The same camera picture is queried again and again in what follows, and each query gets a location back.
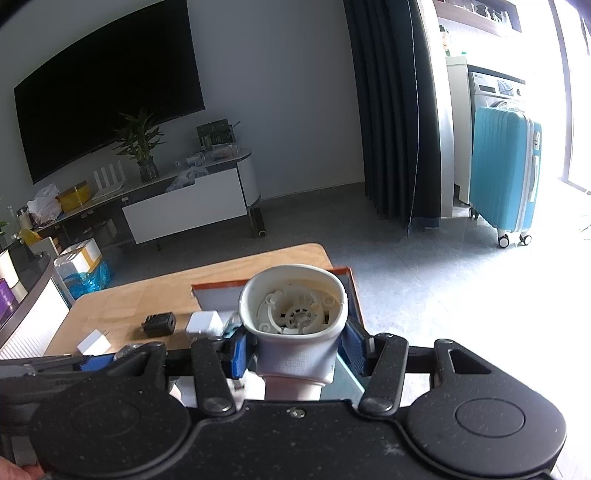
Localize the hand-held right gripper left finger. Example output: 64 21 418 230
108 329 250 416

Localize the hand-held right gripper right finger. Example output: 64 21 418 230
342 318 506 415

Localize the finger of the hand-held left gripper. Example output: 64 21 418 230
0 353 117 377

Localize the orange-edged shallow box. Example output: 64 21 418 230
191 266 369 403

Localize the white plastic motor housing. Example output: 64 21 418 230
239 264 348 401

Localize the person's left hand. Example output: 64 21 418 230
0 456 45 480

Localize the small white plug adapter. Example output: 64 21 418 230
77 329 112 356

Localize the white charger adapter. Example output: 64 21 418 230
185 310 225 337

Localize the black charger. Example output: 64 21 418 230
141 312 177 337

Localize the blue plastic wrap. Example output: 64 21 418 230
65 261 115 300

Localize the curved dark-topped counter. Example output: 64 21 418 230
0 249 75 361

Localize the white and yellow carton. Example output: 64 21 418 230
54 239 103 278

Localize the white cabinet drawer unit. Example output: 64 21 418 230
122 179 249 245

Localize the white plastic bag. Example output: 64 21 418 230
26 184 64 221

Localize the yellow box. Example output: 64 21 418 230
57 182 96 212

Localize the white router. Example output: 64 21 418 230
91 161 126 197

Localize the crumpled bluish plastic bag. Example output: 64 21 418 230
165 167 209 193

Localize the long television cabinet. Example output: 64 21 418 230
30 147 262 245

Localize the black and green box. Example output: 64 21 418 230
196 119 237 151

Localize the blue suitcase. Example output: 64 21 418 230
468 106 543 249

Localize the green potted plant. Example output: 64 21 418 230
112 107 166 163

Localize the dark curtain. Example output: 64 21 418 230
344 0 443 237

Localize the washing machine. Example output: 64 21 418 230
466 65 527 118

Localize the black wall television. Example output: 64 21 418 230
14 0 206 185

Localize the wall shelf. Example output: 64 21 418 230
434 0 525 38

